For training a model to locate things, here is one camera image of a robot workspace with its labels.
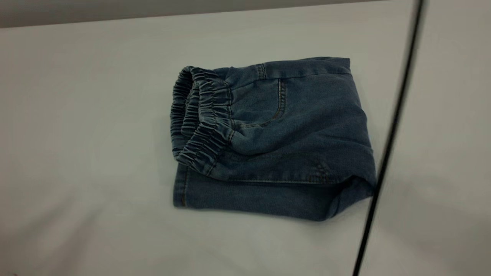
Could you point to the blue denim shorts with print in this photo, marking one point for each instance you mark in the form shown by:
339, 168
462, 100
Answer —
291, 145

